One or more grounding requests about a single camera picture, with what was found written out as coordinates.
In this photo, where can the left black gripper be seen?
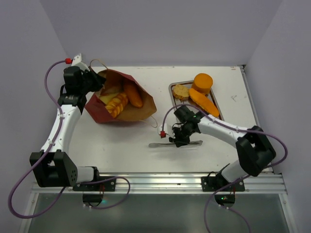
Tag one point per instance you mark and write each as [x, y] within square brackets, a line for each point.
[98, 81]

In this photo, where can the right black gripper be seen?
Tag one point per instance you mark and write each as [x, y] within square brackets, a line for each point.
[180, 137]

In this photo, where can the steel tongs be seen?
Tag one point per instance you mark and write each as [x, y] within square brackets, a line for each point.
[160, 144]

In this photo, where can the sliced fake bread piece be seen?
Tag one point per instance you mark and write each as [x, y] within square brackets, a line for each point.
[106, 98]

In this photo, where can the red paper bag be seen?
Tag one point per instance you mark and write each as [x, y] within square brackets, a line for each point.
[114, 84]

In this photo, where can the twisted yellow fake bread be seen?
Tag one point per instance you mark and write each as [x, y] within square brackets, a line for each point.
[117, 104]

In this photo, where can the long orange fake baguette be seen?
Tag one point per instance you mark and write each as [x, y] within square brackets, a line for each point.
[202, 101]

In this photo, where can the seeded fake bread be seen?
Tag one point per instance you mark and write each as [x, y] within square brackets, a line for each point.
[180, 92]

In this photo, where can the round orange fake bun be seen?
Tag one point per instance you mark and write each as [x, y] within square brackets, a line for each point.
[202, 83]

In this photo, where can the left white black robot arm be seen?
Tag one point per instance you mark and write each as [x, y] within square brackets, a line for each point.
[52, 164]

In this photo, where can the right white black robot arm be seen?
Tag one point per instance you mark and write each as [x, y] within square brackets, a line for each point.
[254, 150]

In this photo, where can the steel tray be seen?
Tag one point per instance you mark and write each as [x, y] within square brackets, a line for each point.
[175, 101]

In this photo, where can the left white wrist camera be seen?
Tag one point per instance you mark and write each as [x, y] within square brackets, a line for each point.
[77, 61]

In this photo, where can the aluminium rail frame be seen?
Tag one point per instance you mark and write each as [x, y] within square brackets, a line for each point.
[185, 183]

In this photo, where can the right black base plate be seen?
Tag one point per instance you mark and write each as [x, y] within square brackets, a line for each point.
[209, 184]

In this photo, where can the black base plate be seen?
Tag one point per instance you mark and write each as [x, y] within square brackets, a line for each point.
[209, 184]
[107, 184]

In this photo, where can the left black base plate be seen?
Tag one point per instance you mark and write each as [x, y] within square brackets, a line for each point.
[107, 184]

